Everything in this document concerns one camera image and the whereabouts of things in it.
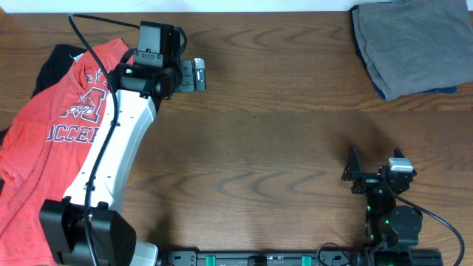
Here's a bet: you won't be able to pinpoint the grey shorts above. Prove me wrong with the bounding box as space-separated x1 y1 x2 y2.
353 0 472 101

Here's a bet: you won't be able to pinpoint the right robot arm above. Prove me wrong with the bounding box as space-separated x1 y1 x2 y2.
341 146 423 265

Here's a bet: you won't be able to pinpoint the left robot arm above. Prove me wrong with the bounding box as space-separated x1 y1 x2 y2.
39 21 206 265

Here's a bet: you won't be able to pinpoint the folded navy blue garment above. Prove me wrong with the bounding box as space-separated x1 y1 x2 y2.
348 5 457 101

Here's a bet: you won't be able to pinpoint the black garment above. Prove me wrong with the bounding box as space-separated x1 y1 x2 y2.
0 44 88 195

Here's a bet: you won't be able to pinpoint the red printed t-shirt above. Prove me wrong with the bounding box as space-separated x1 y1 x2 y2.
1 39 129 265

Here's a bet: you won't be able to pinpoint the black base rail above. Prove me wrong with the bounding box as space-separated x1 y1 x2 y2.
129 242 443 266

